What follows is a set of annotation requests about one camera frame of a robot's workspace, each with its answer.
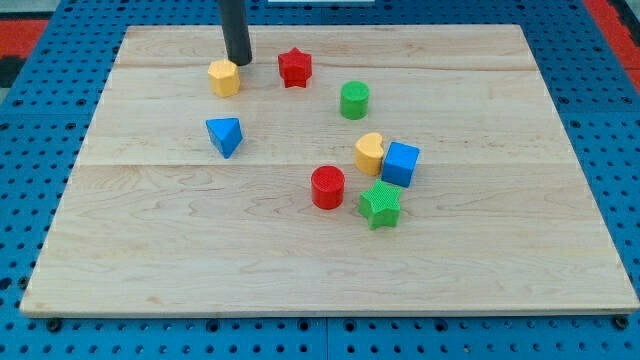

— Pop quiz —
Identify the red star block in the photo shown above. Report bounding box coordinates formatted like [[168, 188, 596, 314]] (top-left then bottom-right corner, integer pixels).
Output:
[[278, 47, 312, 88]]

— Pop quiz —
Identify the green cylinder block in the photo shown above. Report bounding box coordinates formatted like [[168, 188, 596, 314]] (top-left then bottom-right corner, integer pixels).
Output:
[[340, 80, 370, 120]]

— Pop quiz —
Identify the yellow hexagon block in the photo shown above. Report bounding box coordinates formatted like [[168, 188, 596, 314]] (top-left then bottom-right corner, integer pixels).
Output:
[[208, 59, 240, 98]]

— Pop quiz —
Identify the blue cube block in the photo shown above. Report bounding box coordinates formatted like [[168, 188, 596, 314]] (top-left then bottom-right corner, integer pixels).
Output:
[[381, 142, 420, 188]]

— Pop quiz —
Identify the yellow heart block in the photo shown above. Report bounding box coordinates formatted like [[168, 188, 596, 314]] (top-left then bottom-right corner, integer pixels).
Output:
[[354, 132, 384, 176]]

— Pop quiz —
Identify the green star block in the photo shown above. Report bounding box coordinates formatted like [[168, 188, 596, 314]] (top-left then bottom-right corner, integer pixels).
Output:
[[359, 179, 402, 230]]

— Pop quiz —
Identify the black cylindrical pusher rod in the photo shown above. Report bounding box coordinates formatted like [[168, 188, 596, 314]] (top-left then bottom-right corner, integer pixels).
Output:
[[218, 0, 252, 66]]

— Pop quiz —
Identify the blue triangle block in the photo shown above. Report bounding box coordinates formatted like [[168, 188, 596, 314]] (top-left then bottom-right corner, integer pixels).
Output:
[[205, 117, 243, 159]]

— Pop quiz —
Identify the red cylinder block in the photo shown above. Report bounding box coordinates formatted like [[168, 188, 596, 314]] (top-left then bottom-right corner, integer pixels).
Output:
[[311, 165, 345, 210]]

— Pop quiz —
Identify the light wooden board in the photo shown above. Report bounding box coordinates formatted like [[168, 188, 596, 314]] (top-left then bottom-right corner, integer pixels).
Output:
[[20, 25, 639, 318]]

